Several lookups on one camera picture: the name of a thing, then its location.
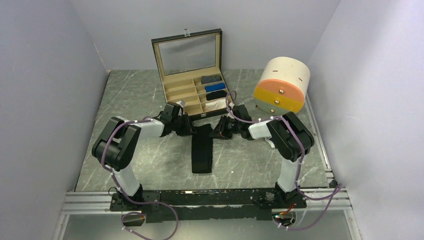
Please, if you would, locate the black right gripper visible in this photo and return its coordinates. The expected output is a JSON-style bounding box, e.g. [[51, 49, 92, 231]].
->
[[209, 115, 242, 140]]

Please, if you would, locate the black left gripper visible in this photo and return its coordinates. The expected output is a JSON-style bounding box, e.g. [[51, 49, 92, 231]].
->
[[171, 112, 197, 137]]

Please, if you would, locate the black underwear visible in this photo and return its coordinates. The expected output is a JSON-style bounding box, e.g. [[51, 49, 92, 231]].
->
[[191, 123, 213, 174]]

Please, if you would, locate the navy white underwear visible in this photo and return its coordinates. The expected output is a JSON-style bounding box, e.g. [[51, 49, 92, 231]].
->
[[264, 138, 275, 149]]

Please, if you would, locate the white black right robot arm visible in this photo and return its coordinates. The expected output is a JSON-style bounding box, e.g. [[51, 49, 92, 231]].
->
[[209, 105, 315, 208]]

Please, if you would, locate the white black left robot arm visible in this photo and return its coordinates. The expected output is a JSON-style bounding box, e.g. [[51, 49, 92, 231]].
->
[[91, 100, 196, 210]]

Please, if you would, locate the white rolled cloth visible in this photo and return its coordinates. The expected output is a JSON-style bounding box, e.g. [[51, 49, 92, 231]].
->
[[203, 98, 227, 112]]

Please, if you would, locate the black rolled cloth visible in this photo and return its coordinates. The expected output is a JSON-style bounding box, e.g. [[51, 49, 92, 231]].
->
[[205, 90, 228, 101]]

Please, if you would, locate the blue rolled cloth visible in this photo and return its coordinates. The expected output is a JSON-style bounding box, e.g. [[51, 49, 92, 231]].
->
[[204, 82, 226, 93]]

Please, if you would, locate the striped rolled cloth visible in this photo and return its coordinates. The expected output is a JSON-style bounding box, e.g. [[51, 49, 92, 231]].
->
[[200, 74, 222, 85]]

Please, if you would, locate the black beige organizer box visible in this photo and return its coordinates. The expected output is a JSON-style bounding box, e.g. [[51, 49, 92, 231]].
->
[[151, 28, 229, 121]]

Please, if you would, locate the round cream drawer cabinet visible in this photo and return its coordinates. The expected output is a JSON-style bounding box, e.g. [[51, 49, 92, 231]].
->
[[253, 56, 311, 116]]

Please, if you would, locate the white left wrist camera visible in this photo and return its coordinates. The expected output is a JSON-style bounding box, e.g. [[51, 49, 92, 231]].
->
[[175, 100, 186, 108]]

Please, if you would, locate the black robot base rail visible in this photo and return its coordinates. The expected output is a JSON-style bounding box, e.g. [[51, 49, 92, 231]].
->
[[109, 187, 307, 223]]

